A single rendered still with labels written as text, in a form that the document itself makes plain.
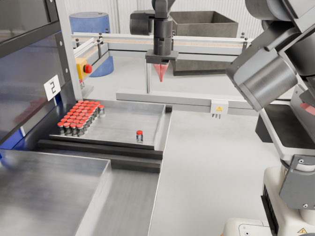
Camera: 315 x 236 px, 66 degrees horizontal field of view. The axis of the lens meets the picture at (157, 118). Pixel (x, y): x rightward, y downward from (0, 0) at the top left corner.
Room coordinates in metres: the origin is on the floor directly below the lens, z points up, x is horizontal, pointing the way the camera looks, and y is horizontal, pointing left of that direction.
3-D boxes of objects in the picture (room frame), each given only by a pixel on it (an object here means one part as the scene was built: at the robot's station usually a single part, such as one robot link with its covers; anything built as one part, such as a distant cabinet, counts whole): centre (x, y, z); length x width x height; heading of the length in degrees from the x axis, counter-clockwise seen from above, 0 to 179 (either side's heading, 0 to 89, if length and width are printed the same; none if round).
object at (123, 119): (0.73, 0.16, 0.90); 0.34 x 0.26 x 0.04; 81
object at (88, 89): (1.03, 0.39, 0.87); 0.14 x 0.13 x 0.02; 82
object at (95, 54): (1.31, 0.45, 0.92); 0.69 x 0.15 x 0.16; 172
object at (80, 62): (1.01, 0.35, 1.00); 0.08 x 0.07 x 0.07; 82
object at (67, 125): (0.75, 0.29, 0.90); 0.18 x 0.02 x 0.05; 171
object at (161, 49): (0.78, -0.02, 1.15); 0.10 x 0.07 x 0.07; 81
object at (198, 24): (3.79, -0.60, 0.37); 1.08 x 0.89 x 0.74; 9
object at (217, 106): (1.54, -0.45, 0.50); 0.12 x 0.05 x 0.09; 82
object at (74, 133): (0.74, 0.27, 0.90); 0.18 x 0.02 x 0.05; 171
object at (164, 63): (0.78, 0.00, 1.08); 0.07 x 0.07 x 0.09; 81
